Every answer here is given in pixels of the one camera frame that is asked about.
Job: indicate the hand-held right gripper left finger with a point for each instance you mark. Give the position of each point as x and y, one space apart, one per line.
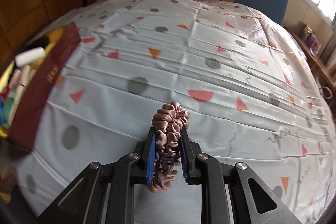
151 158

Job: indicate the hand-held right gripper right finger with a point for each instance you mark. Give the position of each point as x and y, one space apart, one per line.
183 155

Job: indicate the pink satin scrunchie headband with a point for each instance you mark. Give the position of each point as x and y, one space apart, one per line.
170 119

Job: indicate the red box with gold interior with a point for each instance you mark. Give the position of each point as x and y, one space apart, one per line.
44 87

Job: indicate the green round cap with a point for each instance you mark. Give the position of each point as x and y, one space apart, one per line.
9 109

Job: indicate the beige sponge block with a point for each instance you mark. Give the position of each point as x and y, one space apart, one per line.
23 77

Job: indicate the white foam sponge block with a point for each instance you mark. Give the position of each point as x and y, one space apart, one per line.
30 56

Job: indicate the wooden bedside table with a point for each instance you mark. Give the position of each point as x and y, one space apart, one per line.
309 61

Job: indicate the purple box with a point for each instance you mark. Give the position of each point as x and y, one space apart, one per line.
316 44

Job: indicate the small printed box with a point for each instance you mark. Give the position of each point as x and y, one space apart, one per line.
306 32

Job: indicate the patterned curtain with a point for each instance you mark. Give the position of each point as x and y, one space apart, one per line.
331 40

